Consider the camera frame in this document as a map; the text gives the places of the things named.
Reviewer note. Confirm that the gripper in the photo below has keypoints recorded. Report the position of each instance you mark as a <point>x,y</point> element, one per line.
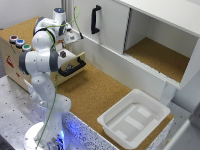
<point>71,36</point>

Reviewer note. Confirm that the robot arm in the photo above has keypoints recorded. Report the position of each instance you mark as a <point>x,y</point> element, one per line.
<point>40,61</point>

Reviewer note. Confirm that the purple block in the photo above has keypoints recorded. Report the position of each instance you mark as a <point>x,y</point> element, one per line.
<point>62,53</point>

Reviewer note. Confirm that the wooden drawer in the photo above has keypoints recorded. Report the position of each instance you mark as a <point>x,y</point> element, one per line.
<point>71,60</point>

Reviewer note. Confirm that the white sliding door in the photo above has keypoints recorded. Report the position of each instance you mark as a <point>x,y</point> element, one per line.
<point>111,25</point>

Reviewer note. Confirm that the green button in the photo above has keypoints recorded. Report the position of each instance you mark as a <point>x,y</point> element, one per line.
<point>26,47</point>

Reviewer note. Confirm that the blue button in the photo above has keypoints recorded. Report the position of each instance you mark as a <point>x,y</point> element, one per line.
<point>20,42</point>

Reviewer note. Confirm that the red button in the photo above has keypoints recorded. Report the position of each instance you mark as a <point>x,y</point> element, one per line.
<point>13,38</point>

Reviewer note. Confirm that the wooden drawer box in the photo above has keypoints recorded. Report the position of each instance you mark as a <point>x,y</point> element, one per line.
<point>13,68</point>

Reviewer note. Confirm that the white cabinet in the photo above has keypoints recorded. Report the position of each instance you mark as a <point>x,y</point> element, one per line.
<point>156,20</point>

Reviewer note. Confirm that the white plastic box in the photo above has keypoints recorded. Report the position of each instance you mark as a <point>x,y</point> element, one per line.
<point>133,120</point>

